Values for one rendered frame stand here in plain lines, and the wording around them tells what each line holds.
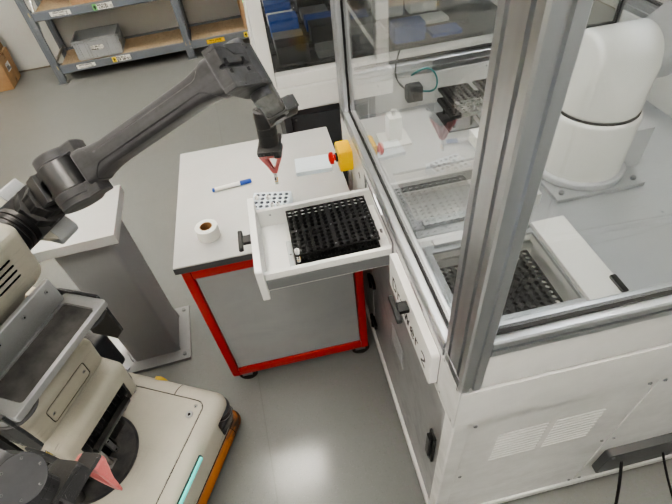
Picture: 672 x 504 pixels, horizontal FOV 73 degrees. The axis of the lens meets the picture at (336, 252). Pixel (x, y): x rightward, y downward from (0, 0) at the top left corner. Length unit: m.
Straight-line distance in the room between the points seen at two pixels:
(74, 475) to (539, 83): 0.73
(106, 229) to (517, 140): 1.41
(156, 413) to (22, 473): 1.09
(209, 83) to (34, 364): 0.58
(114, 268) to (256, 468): 0.89
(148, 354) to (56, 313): 1.18
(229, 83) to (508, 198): 0.48
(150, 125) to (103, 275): 1.05
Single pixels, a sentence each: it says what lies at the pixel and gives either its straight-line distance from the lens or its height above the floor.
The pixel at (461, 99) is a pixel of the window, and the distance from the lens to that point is 0.63.
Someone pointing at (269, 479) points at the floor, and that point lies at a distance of 1.84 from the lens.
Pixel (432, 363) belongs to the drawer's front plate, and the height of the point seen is 0.91.
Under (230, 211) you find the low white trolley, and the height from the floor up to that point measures 0.76.
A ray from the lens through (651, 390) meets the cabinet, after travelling 1.28.
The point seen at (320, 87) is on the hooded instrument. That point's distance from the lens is 1.89.
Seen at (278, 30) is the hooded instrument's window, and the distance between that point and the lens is 1.81.
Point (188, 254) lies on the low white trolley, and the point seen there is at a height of 0.76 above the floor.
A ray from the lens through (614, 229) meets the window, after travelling 0.68.
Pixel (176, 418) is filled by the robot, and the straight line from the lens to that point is 1.71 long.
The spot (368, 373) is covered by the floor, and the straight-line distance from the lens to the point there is 1.95.
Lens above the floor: 1.71
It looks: 46 degrees down
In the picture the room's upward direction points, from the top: 8 degrees counter-clockwise
